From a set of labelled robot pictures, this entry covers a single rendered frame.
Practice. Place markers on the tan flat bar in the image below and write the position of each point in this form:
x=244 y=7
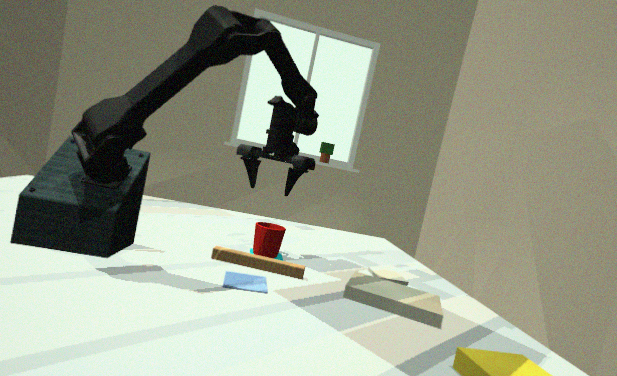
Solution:
x=258 y=262

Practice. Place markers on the yellow flat block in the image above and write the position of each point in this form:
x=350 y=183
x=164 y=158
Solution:
x=472 y=362

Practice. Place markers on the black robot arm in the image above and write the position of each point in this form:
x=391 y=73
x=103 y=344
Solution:
x=111 y=126

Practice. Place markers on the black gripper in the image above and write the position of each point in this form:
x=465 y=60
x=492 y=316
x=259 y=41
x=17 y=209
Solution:
x=278 y=142

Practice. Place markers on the red cup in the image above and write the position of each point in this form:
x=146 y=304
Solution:
x=268 y=239

